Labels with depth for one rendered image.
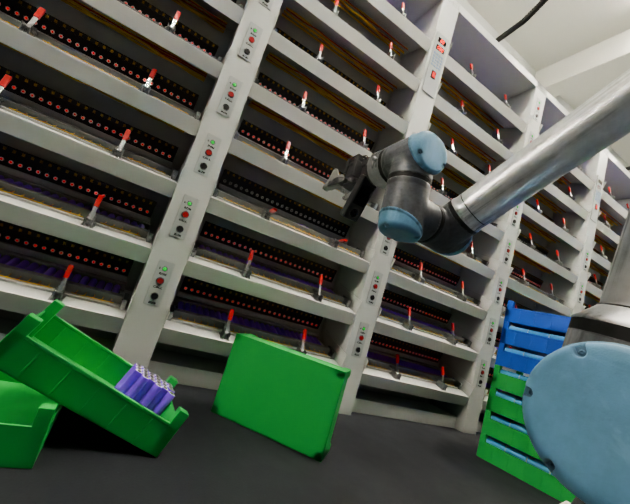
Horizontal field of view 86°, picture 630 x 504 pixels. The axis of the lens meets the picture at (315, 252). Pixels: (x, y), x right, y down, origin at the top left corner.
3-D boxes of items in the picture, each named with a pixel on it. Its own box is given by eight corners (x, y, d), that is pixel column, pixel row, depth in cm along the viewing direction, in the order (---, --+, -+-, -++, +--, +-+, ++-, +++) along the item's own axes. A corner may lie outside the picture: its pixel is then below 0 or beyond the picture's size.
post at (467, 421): (475, 434, 151) (547, 90, 179) (462, 432, 147) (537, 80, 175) (440, 415, 169) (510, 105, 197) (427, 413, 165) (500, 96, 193)
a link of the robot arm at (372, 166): (402, 191, 80) (371, 174, 75) (389, 195, 84) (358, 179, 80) (411, 157, 81) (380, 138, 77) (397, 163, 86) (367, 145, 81)
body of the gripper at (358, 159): (367, 171, 96) (396, 159, 85) (359, 199, 94) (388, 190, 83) (345, 159, 92) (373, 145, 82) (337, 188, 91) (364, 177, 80)
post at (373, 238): (350, 415, 121) (460, 4, 149) (329, 411, 117) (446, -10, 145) (323, 394, 138) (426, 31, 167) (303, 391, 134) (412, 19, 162)
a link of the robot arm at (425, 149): (413, 164, 64) (423, 117, 66) (372, 179, 75) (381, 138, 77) (446, 183, 69) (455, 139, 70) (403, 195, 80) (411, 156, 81)
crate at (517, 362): (616, 401, 111) (620, 376, 112) (598, 395, 99) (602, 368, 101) (518, 371, 135) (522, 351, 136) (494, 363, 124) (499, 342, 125)
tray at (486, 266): (492, 279, 159) (506, 253, 158) (397, 234, 133) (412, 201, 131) (459, 266, 177) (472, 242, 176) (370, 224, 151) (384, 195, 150)
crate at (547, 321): (624, 352, 113) (627, 328, 114) (606, 341, 102) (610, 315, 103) (526, 331, 138) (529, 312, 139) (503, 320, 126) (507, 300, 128)
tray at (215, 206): (365, 274, 126) (376, 250, 125) (204, 211, 99) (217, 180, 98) (341, 258, 144) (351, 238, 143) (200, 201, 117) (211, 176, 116)
